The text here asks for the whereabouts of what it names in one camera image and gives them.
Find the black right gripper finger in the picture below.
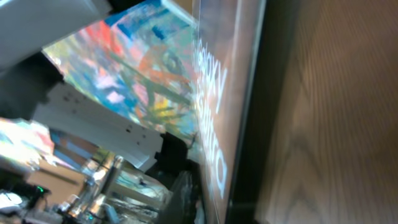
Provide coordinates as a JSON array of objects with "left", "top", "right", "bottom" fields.
[{"left": 157, "top": 171, "right": 204, "bottom": 224}]

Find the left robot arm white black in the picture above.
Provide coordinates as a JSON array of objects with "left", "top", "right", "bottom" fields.
[{"left": 1, "top": 52, "right": 199, "bottom": 187}]

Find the cluttered white shelf rack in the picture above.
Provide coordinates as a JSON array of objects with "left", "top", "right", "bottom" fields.
[{"left": 50, "top": 156, "right": 172, "bottom": 223}]

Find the colourful abstract wall painting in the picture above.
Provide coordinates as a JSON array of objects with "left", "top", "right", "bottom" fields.
[{"left": 43, "top": 1, "right": 196, "bottom": 141}]

